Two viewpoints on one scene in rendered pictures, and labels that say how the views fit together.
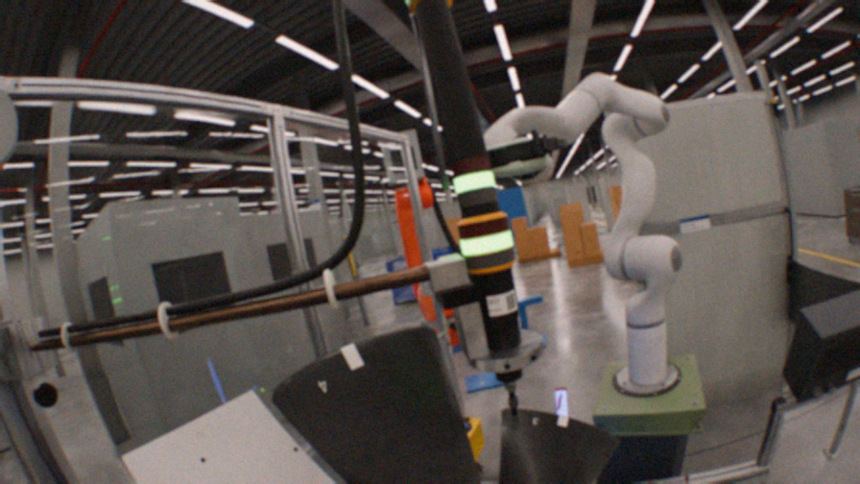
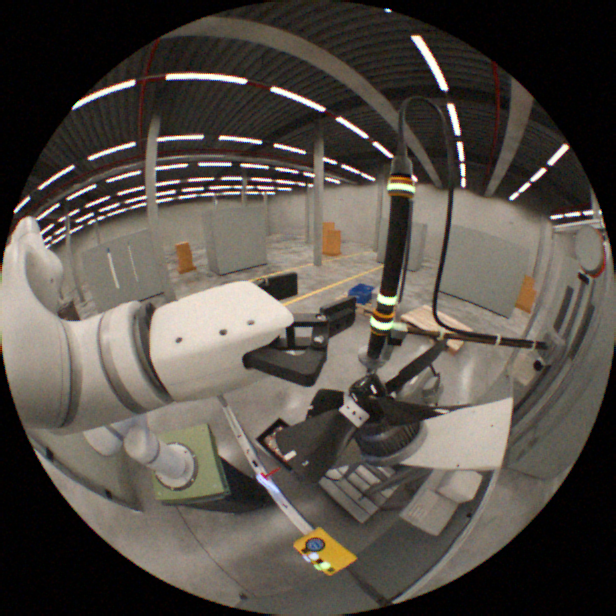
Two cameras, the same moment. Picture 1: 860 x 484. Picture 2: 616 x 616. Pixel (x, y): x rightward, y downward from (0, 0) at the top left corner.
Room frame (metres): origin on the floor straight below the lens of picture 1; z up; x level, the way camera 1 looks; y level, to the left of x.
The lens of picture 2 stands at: (0.61, -0.06, 1.73)
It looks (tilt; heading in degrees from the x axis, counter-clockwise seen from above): 28 degrees down; 206
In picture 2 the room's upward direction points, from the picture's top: straight up
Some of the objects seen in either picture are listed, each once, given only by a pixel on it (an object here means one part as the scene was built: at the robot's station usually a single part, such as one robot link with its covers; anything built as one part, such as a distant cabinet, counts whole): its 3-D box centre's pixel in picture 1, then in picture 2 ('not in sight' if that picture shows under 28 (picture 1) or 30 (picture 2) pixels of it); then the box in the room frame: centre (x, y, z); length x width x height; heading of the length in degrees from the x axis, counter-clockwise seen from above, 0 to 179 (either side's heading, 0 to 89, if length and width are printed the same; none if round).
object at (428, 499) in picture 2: not in sight; (424, 505); (0.49, 0.40, 0.87); 0.15 x 0.09 x 0.02; 154
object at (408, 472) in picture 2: not in sight; (390, 481); (0.31, 0.31, 0.58); 0.09 x 0.05 x 1.15; 154
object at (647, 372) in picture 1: (647, 350); (161, 458); (0.78, -0.55, 1.10); 0.19 x 0.19 x 0.18
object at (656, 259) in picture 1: (652, 280); (128, 422); (0.76, -0.56, 1.31); 0.19 x 0.12 x 0.24; 21
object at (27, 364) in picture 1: (19, 349); (552, 348); (0.19, 0.57, 1.53); 0.10 x 0.07 x 0.09; 99
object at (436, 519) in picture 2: not in sight; (440, 495); (0.43, 0.50, 0.85); 0.36 x 0.24 x 0.03; 154
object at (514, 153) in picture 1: (518, 157); (211, 331); (0.55, -0.17, 1.65); 0.11 x 0.10 x 0.07; 154
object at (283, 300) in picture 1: (165, 326); (496, 342); (0.24, 0.26, 1.53); 0.54 x 0.01 x 0.01; 99
